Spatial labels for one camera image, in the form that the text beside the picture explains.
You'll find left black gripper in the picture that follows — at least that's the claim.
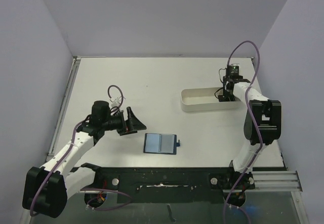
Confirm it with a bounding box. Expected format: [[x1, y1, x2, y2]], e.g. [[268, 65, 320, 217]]
[[102, 107, 146, 136]]

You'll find blue card holder wallet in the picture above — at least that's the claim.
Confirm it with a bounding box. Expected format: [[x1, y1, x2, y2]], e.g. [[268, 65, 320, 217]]
[[143, 133, 181, 155]]

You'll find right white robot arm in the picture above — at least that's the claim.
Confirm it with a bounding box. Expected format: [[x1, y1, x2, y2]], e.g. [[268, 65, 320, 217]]
[[220, 64, 281, 188]]

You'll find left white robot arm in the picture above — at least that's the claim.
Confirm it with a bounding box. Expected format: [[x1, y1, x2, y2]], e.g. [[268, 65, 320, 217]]
[[22, 101, 147, 218]]

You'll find black card in tray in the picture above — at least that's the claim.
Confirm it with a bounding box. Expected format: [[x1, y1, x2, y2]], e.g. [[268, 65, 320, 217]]
[[217, 95, 228, 102]]

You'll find white oblong tray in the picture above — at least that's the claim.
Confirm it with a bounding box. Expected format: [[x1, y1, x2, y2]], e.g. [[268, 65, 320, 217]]
[[181, 87, 242, 112]]

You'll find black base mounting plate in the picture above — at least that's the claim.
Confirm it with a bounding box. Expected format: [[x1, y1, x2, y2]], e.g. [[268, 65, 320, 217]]
[[85, 165, 255, 204]]

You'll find black cable loop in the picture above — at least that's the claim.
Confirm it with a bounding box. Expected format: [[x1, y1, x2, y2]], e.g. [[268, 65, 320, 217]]
[[214, 68, 227, 98]]

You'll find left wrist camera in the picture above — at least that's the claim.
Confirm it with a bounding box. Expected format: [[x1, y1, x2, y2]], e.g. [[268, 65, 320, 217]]
[[109, 96, 125, 107]]

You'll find aluminium rail left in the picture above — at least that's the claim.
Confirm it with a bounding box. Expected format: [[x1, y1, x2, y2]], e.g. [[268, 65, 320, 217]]
[[47, 57, 81, 159]]

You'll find aluminium rail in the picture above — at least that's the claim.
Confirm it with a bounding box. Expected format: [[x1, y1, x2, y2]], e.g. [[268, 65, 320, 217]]
[[47, 57, 81, 159], [253, 171, 302, 192]]

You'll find aluminium rail right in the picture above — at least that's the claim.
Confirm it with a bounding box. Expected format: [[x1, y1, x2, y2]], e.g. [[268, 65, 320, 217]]
[[253, 171, 302, 192]]

